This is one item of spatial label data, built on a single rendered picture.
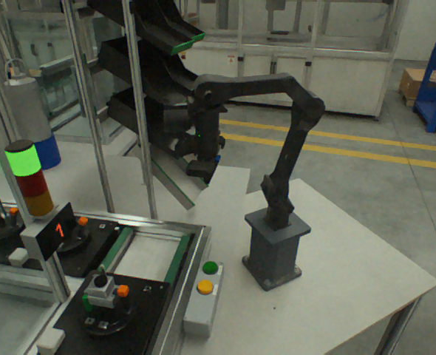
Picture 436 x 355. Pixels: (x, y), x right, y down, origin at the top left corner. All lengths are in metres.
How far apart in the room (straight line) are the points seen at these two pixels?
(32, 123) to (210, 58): 3.63
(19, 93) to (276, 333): 1.41
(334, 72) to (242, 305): 4.07
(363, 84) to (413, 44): 4.72
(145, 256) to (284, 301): 0.46
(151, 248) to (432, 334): 1.71
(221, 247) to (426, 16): 8.66
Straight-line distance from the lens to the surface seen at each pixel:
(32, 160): 0.70
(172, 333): 0.86
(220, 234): 1.22
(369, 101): 4.91
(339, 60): 4.74
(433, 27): 9.48
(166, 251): 1.09
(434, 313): 2.43
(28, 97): 1.70
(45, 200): 0.75
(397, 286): 1.20
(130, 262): 1.08
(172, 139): 1.10
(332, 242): 1.27
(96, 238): 1.11
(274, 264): 1.00
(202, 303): 0.90
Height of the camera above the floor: 1.68
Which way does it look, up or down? 32 degrees down
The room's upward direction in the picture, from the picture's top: straight up
